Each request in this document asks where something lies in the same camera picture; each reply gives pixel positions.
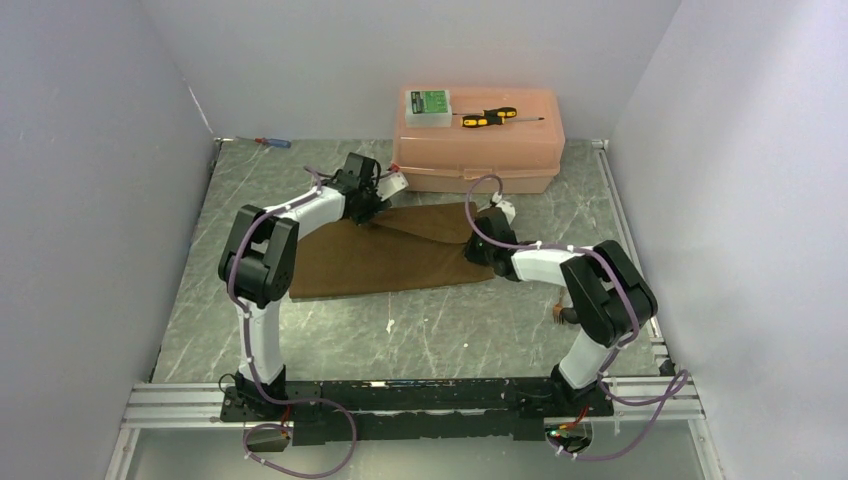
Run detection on yellow black screwdriver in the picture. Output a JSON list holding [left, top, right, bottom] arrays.
[[454, 106, 544, 129]]

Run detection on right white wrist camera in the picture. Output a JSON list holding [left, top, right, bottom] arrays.
[[490, 192, 516, 225]]

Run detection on pink plastic storage box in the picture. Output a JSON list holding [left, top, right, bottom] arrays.
[[392, 86, 565, 194]]

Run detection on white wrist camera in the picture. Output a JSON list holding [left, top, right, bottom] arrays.
[[490, 192, 516, 225], [377, 171, 409, 201]]

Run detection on brown cloth napkin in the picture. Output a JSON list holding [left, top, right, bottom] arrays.
[[288, 202, 494, 300]]

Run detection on green white small box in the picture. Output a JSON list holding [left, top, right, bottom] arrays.
[[403, 89, 453, 128]]

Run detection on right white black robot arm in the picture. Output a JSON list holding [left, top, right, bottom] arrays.
[[465, 206, 658, 415]]

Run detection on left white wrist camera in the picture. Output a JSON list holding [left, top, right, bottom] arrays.
[[377, 171, 409, 201]]

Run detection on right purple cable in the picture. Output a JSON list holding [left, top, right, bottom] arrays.
[[464, 174, 692, 463]]

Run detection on wooden spoon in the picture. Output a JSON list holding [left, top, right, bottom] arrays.
[[552, 298, 577, 325]]

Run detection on blue red screwdriver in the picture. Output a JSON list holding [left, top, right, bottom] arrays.
[[234, 137, 292, 149]]

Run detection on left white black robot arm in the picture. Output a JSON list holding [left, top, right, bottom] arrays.
[[218, 153, 408, 420]]

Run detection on aluminium frame rail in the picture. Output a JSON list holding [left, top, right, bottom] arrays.
[[103, 376, 727, 480]]

